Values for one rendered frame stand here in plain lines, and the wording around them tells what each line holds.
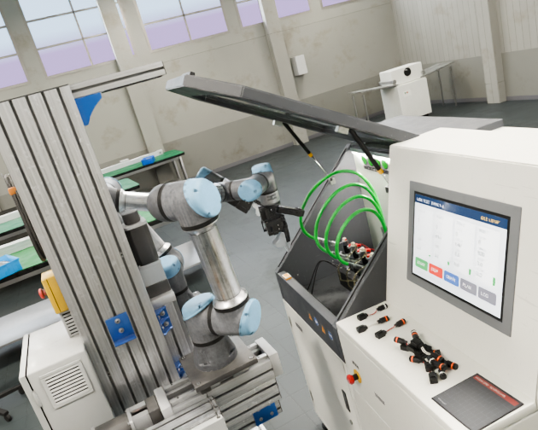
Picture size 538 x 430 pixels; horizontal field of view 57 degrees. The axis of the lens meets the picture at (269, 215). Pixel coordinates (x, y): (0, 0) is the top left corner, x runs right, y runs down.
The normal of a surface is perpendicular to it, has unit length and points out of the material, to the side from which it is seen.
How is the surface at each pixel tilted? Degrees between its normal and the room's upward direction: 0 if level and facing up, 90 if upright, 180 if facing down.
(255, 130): 90
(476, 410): 0
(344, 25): 90
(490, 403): 0
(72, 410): 90
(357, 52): 90
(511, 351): 76
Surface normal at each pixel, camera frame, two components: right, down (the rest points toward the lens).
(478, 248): -0.95, 0.11
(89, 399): 0.40, 0.18
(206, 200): 0.84, -0.22
